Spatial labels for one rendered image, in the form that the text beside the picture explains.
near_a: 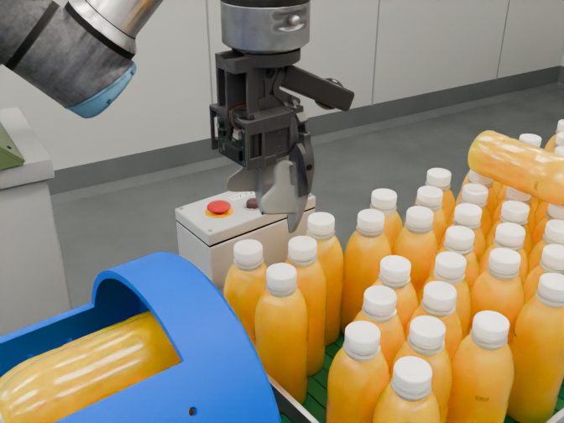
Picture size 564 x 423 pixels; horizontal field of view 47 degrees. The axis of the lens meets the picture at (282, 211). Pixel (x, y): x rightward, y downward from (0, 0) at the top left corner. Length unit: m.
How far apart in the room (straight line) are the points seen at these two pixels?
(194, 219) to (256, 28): 0.41
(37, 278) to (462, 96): 3.94
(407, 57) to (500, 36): 0.85
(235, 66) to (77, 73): 0.63
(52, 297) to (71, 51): 0.48
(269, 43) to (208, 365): 0.30
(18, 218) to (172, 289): 0.72
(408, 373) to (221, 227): 0.38
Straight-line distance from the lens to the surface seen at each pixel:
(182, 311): 0.56
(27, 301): 1.36
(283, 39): 0.64
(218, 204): 0.97
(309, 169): 0.70
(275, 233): 1.00
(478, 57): 4.91
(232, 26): 0.64
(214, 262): 0.95
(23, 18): 1.23
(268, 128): 0.66
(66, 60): 1.24
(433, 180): 1.09
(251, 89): 0.66
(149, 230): 3.17
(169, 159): 3.71
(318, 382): 0.97
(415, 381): 0.67
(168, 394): 0.53
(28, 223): 1.28
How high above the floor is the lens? 1.57
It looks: 29 degrees down
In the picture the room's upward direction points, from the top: straight up
